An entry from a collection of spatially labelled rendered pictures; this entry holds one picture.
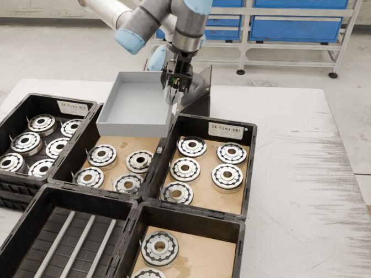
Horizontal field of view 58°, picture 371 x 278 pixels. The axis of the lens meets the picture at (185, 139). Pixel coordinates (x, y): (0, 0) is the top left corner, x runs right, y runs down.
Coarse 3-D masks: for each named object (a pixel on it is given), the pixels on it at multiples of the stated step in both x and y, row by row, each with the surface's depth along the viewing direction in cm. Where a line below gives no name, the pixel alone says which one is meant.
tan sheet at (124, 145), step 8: (104, 136) 128; (112, 136) 128; (120, 136) 128; (96, 144) 126; (104, 144) 125; (112, 144) 125; (120, 144) 125; (128, 144) 125; (136, 144) 125; (144, 144) 125; (152, 144) 125; (120, 152) 122; (128, 152) 122; (152, 152) 122; (120, 160) 119; (112, 168) 117; (120, 168) 117; (104, 176) 114; (112, 176) 114
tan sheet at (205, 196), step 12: (216, 144) 125; (204, 168) 116; (240, 168) 116; (168, 180) 112; (204, 180) 112; (204, 192) 109; (216, 192) 109; (240, 192) 109; (204, 204) 105; (216, 204) 105; (228, 204) 105; (240, 204) 105
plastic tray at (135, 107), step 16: (128, 80) 116; (144, 80) 116; (160, 80) 115; (112, 96) 108; (128, 96) 112; (144, 96) 111; (160, 96) 110; (112, 112) 106; (128, 112) 105; (144, 112) 105; (160, 112) 104; (112, 128) 96; (128, 128) 96; (144, 128) 95; (160, 128) 94
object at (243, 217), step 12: (216, 120) 119; (228, 120) 119; (168, 132) 115; (252, 144) 112; (252, 156) 106; (156, 168) 103; (252, 168) 103; (144, 192) 97; (168, 204) 94; (180, 204) 94; (228, 216) 90; (240, 216) 90
